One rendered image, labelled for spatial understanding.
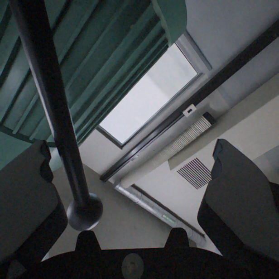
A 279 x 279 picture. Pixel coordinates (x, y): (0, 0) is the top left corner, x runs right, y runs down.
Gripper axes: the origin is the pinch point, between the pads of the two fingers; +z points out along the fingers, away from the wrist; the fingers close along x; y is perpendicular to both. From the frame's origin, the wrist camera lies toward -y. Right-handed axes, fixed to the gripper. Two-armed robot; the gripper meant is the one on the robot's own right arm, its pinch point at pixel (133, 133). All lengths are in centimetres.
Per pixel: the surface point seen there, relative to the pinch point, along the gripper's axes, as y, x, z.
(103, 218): 158, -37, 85
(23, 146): 3.8, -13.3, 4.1
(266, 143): 70, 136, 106
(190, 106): 38, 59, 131
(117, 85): -2.7, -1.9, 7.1
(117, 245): 174, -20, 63
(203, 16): -36, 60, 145
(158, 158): 101, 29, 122
